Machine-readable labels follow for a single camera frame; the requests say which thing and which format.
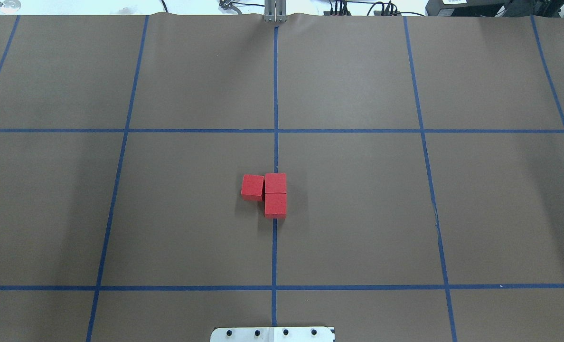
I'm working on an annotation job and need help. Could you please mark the black monitor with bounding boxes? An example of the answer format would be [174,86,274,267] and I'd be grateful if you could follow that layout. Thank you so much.
[425,0,564,18]

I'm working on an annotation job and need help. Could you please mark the white central pedestal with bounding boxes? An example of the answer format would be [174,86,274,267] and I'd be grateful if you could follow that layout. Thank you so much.
[210,326,336,342]

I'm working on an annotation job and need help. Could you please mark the aluminium frame post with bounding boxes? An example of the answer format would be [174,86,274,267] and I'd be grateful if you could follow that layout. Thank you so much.
[264,0,288,23]

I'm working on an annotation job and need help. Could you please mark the red cube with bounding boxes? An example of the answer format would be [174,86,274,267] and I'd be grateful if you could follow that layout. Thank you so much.
[264,173,288,194]
[264,193,288,219]
[241,174,265,202]

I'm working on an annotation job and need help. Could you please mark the clear tape roll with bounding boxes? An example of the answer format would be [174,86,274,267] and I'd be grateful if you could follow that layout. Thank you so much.
[0,0,21,15]

